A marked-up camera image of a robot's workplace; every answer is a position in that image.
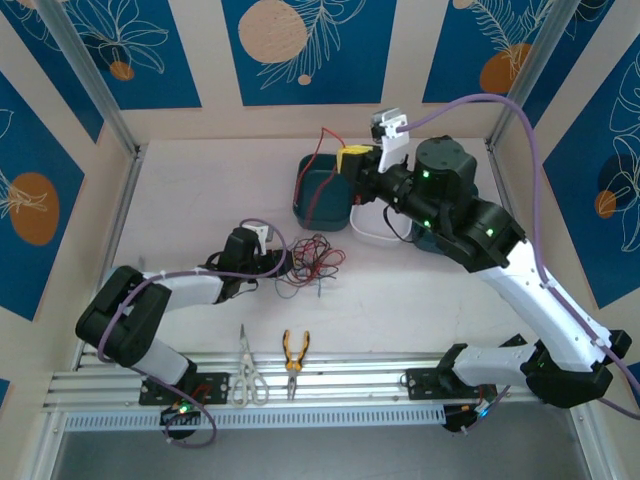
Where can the aluminium side rail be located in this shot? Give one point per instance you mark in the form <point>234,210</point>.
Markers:
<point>122,220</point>
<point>497,170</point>

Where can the white scissors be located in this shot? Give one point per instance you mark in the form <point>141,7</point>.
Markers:
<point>245,358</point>

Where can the aluminium corner post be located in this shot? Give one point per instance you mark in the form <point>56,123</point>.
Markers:
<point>530,65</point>
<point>90,75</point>

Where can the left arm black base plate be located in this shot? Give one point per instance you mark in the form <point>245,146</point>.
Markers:
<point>215,387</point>

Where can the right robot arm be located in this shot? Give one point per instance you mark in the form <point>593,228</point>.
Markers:
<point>545,310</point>

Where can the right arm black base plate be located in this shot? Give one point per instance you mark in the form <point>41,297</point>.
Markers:
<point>420,382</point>

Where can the black rectangular box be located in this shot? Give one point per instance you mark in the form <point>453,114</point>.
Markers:
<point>514,342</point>

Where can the white plastic bin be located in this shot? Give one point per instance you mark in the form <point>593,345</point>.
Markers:
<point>370,227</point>

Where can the yellow black pliers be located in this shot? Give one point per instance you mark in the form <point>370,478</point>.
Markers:
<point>295,367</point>

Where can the small black controller board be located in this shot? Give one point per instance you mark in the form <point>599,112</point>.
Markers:
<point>172,415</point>
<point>452,417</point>

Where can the blue floral wall poster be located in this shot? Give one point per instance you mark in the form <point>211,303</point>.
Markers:
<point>45,65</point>
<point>50,280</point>
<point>165,60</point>
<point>575,200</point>
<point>575,60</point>
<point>350,60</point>
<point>450,50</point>

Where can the aluminium rail frame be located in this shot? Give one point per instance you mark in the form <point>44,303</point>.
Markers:
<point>350,380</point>

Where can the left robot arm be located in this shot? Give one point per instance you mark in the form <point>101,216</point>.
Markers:
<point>190,287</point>

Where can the teal plastic bin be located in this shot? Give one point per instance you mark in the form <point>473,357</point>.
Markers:
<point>330,210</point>
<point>430,246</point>

